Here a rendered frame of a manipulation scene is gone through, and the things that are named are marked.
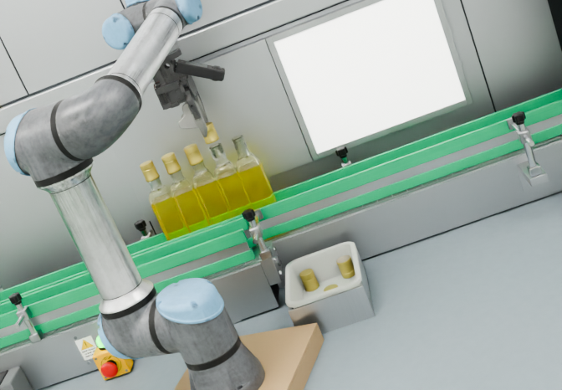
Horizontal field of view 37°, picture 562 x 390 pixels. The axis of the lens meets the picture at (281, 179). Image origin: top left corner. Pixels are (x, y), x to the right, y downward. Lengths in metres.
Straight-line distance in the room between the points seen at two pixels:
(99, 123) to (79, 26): 0.70
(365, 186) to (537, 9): 0.61
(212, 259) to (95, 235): 0.45
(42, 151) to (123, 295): 0.32
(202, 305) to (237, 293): 0.43
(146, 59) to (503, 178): 0.90
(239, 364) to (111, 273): 0.30
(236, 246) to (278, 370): 0.39
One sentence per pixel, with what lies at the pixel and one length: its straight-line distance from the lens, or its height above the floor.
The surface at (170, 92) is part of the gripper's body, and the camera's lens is 1.97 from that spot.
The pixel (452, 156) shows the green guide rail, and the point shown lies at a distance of 2.03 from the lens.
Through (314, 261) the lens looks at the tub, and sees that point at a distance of 1.99.
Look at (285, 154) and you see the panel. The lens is 2.15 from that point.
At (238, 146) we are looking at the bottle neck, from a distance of 2.01.
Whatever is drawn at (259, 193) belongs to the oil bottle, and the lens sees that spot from 2.03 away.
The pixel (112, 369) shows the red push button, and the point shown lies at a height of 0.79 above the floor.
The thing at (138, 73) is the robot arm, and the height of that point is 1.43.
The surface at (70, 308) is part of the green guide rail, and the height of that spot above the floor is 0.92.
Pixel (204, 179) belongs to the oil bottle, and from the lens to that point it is 2.03.
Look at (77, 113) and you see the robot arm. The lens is 1.50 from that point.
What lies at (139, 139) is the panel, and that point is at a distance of 2.17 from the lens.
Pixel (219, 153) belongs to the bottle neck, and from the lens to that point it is 2.02.
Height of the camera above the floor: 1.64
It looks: 18 degrees down
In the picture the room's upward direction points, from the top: 22 degrees counter-clockwise
